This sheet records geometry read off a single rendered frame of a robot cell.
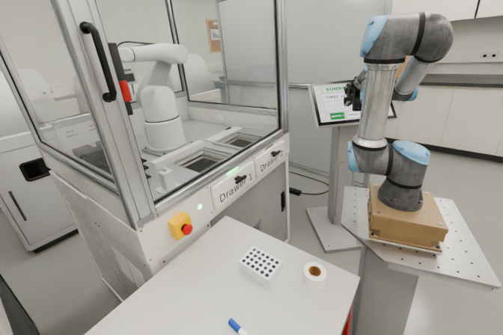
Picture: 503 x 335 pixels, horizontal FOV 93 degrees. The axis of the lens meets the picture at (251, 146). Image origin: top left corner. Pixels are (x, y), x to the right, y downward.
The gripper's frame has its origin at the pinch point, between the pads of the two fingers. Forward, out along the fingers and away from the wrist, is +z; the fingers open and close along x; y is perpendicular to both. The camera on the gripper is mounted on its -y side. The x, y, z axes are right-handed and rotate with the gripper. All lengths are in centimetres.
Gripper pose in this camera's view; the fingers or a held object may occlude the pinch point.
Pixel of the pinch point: (346, 105)
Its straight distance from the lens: 151.5
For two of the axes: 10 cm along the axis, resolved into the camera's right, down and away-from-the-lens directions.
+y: -1.1, -9.5, 2.9
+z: -0.1, 3.0, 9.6
